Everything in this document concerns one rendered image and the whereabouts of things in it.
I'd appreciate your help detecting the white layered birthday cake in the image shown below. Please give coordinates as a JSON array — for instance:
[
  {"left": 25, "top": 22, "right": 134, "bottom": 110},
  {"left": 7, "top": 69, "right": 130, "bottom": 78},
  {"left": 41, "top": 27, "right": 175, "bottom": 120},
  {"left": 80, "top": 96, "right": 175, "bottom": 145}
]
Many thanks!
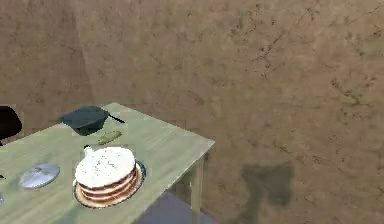
[{"left": 72, "top": 146, "right": 147, "bottom": 209}]

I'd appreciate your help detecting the green cucumber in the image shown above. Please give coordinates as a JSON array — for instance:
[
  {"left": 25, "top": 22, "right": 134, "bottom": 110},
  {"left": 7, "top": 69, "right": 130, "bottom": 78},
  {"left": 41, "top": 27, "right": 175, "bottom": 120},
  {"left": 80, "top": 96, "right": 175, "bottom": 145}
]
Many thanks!
[{"left": 97, "top": 130, "right": 123, "bottom": 146}]

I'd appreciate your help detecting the purple chair seat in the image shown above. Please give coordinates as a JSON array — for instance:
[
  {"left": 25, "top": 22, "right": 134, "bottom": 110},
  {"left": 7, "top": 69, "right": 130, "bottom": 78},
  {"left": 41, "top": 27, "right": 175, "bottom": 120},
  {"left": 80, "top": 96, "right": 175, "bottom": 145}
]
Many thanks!
[{"left": 135, "top": 191, "right": 219, "bottom": 224}]

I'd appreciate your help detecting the dark green pan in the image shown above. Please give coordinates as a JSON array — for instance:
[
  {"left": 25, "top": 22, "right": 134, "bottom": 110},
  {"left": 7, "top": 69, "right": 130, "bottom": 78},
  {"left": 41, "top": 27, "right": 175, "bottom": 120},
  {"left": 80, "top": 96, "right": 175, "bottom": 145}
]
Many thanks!
[{"left": 59, "top": 105, "right": 126, "bottom": 137}]

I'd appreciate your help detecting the silver round lid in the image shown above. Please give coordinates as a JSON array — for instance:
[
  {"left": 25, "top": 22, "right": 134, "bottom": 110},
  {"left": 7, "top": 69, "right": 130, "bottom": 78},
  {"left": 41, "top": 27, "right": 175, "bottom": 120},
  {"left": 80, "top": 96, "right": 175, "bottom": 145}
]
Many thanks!
[{"left": 18, "top": 162, "right": 61, "bottom": 190}]

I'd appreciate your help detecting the pale green wooden dining table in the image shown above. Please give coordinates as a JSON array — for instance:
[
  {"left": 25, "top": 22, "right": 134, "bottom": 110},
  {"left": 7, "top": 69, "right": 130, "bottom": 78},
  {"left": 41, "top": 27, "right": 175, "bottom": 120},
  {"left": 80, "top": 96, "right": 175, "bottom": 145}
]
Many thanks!
[{"left": 0, "top": 102, "right": 216, "bottom": 224}]

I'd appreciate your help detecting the black chair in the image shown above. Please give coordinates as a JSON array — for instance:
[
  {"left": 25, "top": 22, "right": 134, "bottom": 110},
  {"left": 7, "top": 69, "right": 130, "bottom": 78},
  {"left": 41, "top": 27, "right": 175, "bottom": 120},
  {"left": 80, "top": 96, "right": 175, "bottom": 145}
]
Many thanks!
[{"left": 0, "top": 105, "right": 23, "bottom": 147}]

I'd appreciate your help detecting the small white bottle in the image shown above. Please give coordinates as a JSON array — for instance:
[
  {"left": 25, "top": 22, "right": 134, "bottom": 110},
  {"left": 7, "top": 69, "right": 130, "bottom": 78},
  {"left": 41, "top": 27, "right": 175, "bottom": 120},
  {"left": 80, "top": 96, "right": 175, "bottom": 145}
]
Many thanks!
[{"left": 83, "top": 144, "right": 96, "bottom": 158}]

